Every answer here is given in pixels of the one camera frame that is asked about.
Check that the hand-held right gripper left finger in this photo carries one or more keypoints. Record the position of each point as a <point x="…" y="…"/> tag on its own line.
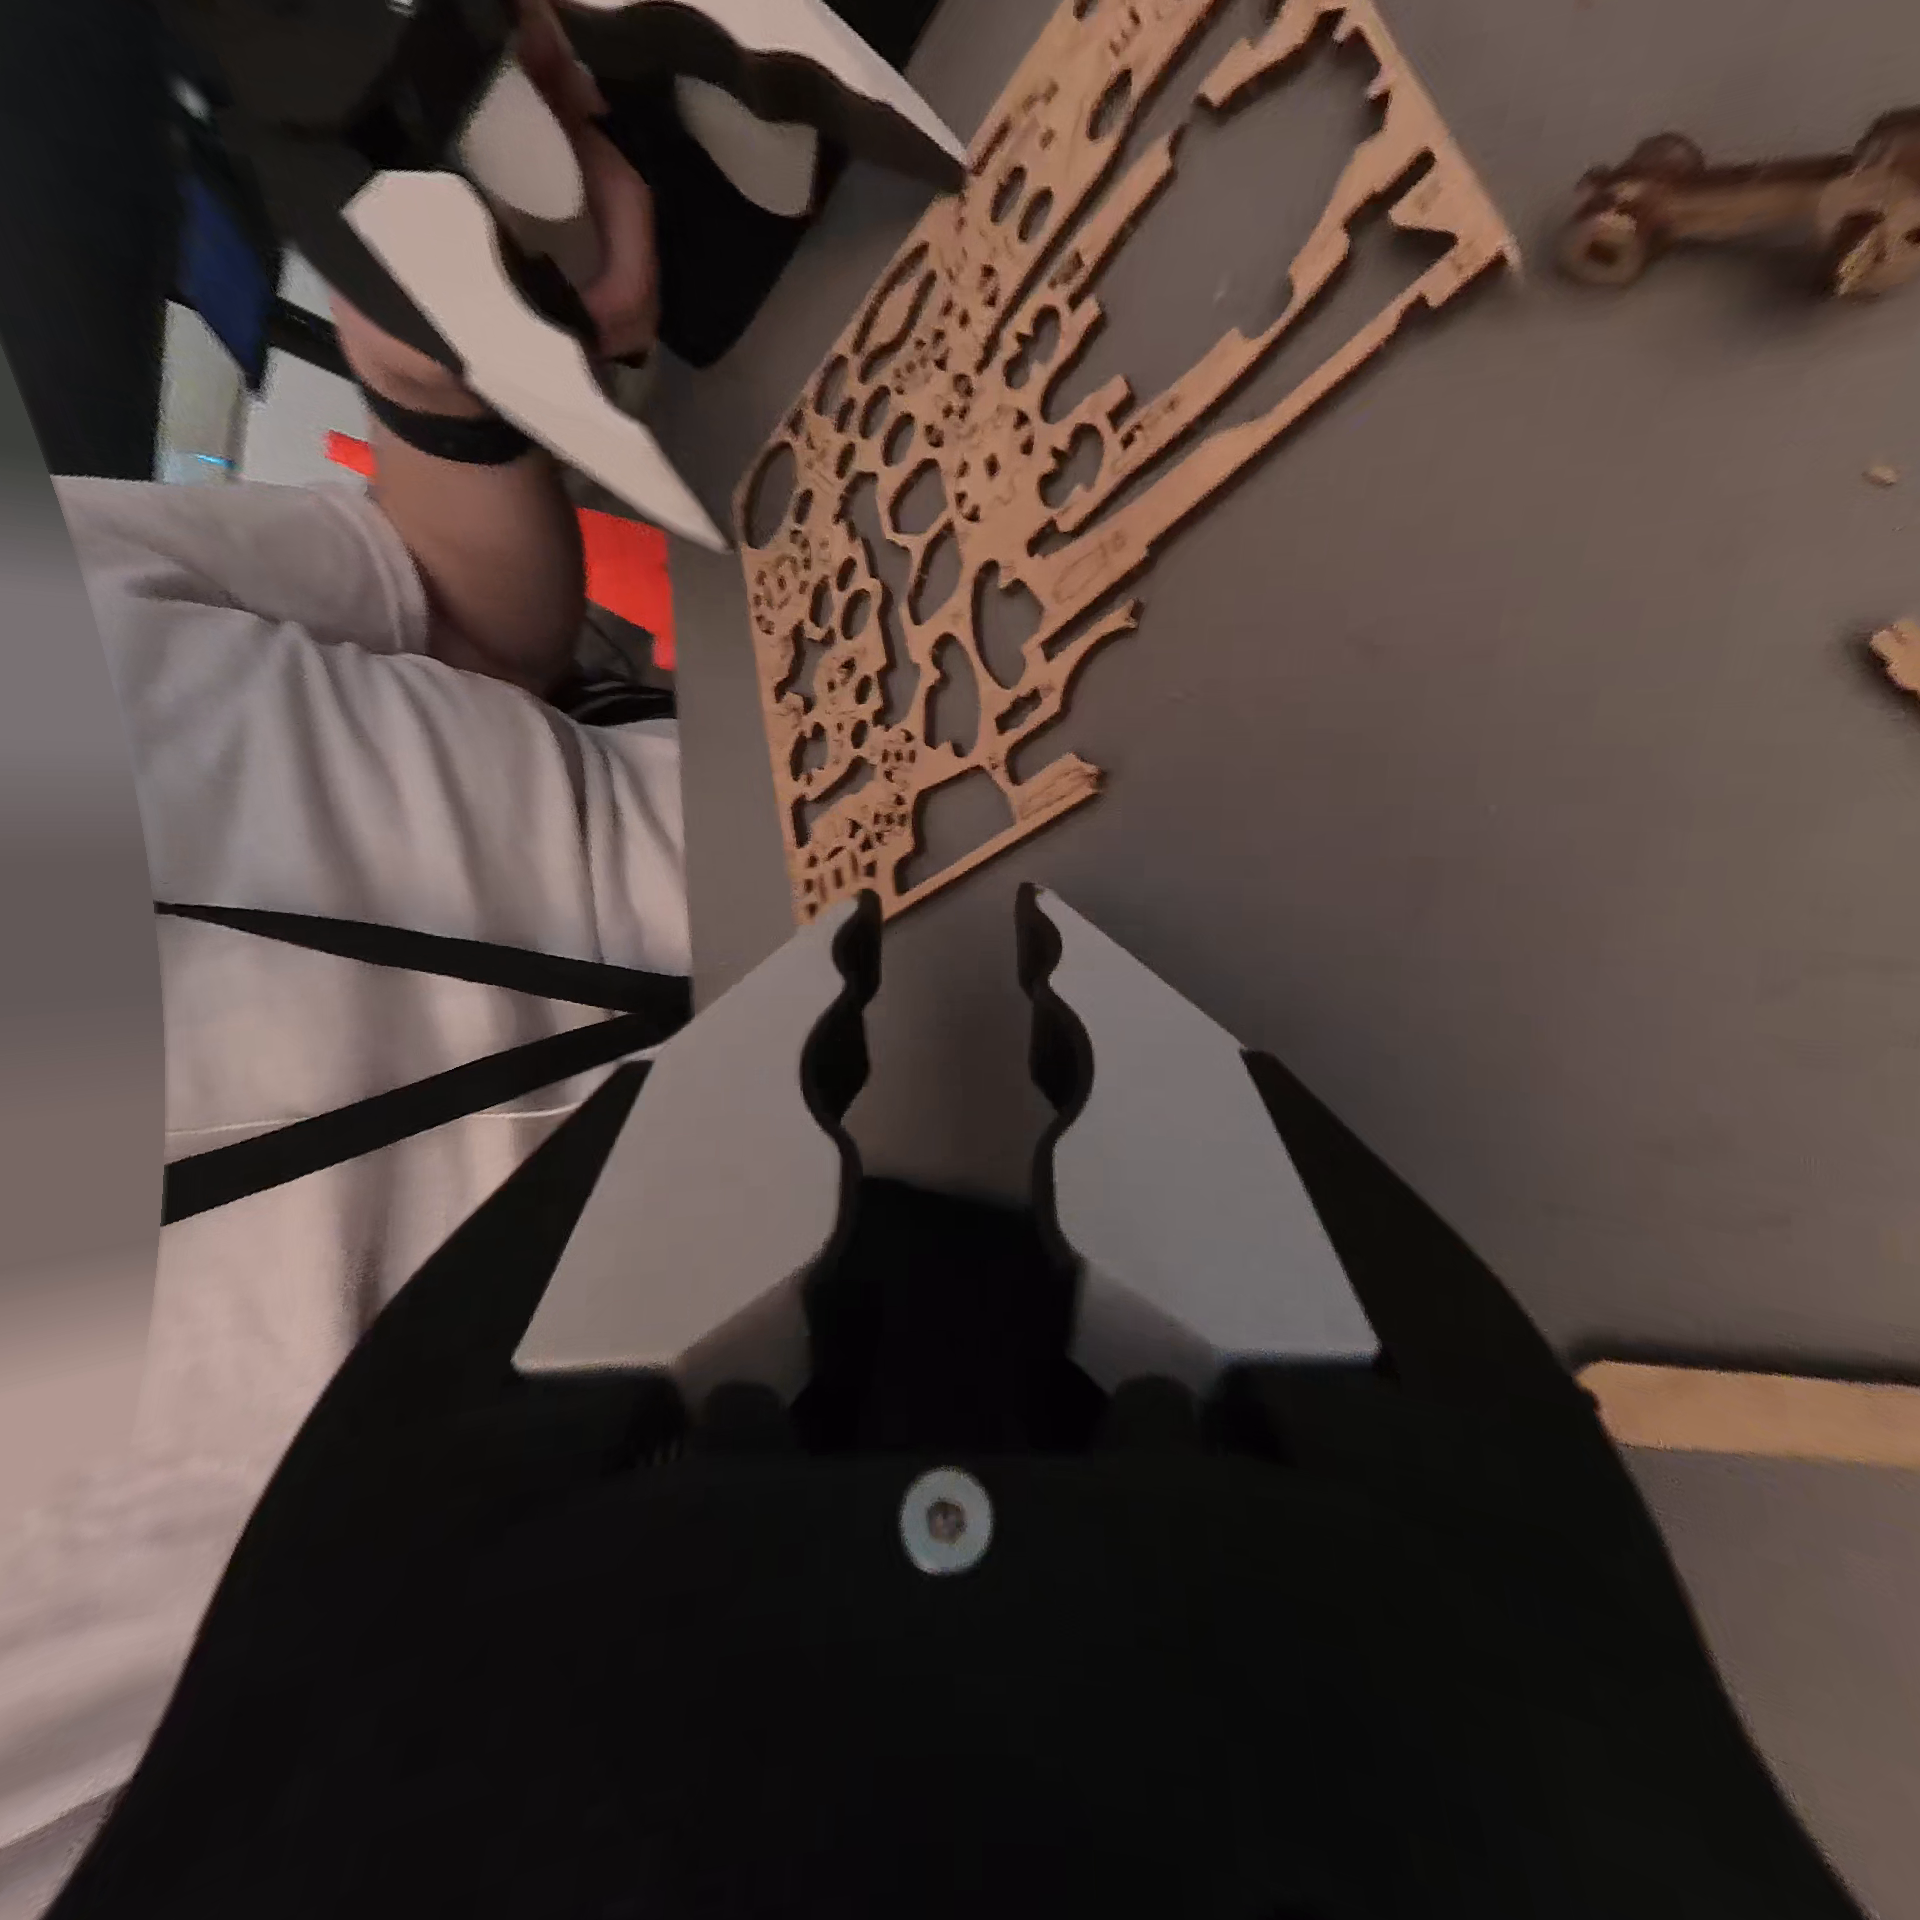
<point x="706" y="1201"/>

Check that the small wooden part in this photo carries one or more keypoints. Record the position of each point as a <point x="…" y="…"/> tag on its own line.
<point x="1898" y="652"/>

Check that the person's left hand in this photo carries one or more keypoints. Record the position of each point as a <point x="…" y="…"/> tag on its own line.
<point x="623" y="253"/>

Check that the person's left forearm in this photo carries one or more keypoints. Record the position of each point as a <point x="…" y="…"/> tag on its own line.
<point x="481" y="578"/>

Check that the illustrated instruction booklet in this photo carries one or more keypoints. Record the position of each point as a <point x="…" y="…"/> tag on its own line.
<point x="1757" y="1418"/>

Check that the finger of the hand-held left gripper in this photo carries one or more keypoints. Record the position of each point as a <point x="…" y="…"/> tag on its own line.
<point x="849" y="82"/>
<point x="517" y="353"/>

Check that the black wristband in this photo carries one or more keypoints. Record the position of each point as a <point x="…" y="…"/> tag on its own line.
<point x="451" y="435"/>

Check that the laser-cut wooden parts sheet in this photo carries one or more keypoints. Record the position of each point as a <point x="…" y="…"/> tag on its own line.
<point x="1074" y="779"/>

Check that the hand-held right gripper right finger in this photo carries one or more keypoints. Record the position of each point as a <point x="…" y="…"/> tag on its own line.
<point x="1186" y="1201"/>

